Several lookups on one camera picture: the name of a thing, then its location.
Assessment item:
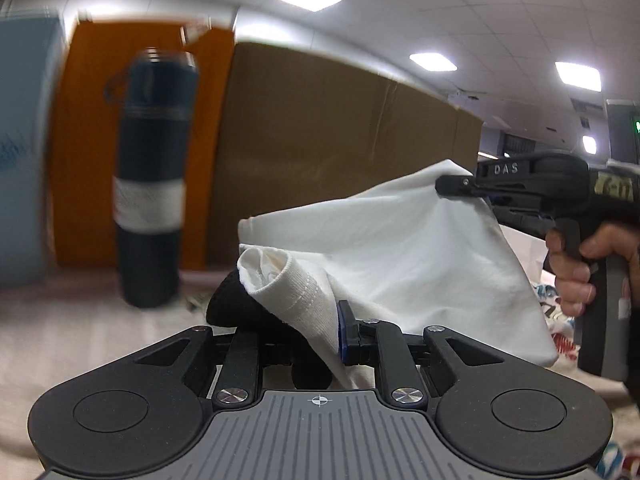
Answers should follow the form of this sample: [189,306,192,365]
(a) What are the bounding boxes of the person's right hand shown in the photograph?
[546,222,640,318]

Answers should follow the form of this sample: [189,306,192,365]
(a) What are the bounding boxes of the dark blue thermos bottle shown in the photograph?
[113,49,198,309]

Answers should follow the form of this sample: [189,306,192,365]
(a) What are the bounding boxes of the orange cardboard panel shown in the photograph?
[48,21,235,271]

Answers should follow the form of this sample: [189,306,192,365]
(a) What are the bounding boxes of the brown cardboard box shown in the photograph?
[206,42,483,266]

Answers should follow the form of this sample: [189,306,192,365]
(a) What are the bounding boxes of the white and black hoodie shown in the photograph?
[206,160,558,389]

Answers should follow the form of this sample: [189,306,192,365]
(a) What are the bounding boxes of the light blue foam board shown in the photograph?
[1,12,66,288]

